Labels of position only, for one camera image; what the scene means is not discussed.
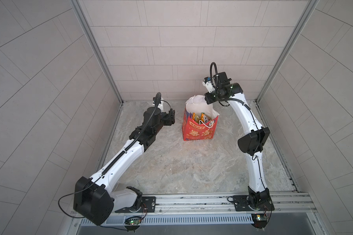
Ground red paper gift bag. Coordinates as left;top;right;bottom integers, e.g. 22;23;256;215
182;95;219;141

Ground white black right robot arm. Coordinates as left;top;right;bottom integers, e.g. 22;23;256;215
203;72;274;212

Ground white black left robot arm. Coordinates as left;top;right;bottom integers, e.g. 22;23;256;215
73;107;175;226

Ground yellow green snack packet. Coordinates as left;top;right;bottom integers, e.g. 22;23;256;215
192;113;200;124

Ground orange snack packet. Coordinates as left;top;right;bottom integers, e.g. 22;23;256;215
200;113;210;124

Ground left green circuit board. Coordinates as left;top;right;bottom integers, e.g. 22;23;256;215
124;216;142;226

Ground green circuit board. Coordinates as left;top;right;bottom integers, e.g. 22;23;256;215
251;214;268;229
124;216;142;226

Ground right green circuit board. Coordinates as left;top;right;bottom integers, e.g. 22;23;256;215
251;214;268;229

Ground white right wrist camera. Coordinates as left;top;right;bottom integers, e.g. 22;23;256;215
203;77;215;93

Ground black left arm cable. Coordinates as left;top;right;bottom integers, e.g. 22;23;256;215
57;92;162;231

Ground aluminium corner post right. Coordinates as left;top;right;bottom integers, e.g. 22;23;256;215
256;0;319;103

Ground aluminium corner post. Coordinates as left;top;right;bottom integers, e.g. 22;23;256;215
256;0;319;103
70;0;124;105

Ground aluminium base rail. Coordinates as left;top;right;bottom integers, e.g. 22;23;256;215
101;192;317;216

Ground aluminium corner post left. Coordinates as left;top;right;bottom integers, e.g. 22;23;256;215
70;0;124;105

